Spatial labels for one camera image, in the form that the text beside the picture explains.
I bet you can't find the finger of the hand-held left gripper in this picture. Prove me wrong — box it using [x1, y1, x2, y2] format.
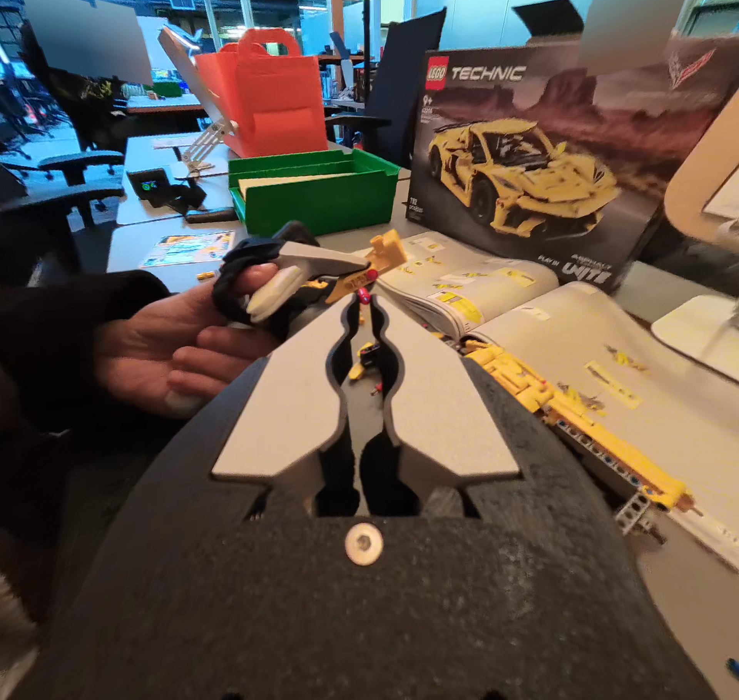
[301, 276, 347, 301]
[278, 242, 375, 278]

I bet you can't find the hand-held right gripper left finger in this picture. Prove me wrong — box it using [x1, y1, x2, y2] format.
[212, 296, 356, 514]

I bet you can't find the small black desk device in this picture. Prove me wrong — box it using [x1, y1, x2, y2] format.
[126, 166, 239, 224]

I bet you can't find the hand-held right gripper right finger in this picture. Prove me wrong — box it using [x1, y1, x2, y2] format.
[376, 296, 523, 514]

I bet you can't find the slim yellow brick piece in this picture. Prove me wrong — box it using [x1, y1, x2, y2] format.
[326, 229, 408, 306]

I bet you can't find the black car set box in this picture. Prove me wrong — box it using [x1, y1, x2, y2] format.
[407, 37, 739, 297]

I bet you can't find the person's left hand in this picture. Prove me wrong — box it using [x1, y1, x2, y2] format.
[95, 262, 285, 419]

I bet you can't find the person's left forearm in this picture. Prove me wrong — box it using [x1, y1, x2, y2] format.
[0, 271, 174, 453]

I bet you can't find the open instruction booklet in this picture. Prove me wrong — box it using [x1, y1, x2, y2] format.
[376, 229, 739, 576]

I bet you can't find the yellow brick car model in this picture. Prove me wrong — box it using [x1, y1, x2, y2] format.
[460, 338, 696, 536]

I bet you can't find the green plastic bin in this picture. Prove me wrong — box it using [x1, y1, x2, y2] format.
[227, 149, 403, 240]

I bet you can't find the red plastic bin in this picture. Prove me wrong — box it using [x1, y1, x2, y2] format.
[193, 27, 331, 159]

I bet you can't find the black office chair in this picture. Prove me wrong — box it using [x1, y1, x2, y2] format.
[0, 146, 127, 239]
[327, 8, 449, 171]

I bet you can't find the pale paper sheet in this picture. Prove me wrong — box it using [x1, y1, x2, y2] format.
[140, 229, 239, 271]

